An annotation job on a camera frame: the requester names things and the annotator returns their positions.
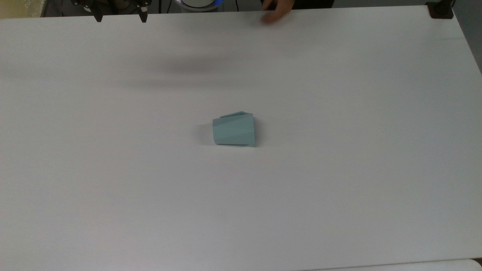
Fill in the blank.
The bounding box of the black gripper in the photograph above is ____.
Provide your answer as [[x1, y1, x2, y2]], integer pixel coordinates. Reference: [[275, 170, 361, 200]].
[[72, 0, 152, 23]]

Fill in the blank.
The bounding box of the light teal faceted cup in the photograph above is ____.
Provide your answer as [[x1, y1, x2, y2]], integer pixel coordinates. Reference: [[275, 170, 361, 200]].
[[212, 111, 256, 147]]

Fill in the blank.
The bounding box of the person's bare hand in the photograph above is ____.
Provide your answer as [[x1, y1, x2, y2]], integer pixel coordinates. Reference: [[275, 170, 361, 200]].
[[261, 0, 295, 24]]

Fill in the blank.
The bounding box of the yellow board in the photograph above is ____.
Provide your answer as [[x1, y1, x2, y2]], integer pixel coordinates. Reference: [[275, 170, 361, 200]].
[[0, 0, 46, 19]]

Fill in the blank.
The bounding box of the black table clamp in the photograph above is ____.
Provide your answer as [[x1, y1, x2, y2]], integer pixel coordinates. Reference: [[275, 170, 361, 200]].
[[426, 0, 455, 19]]

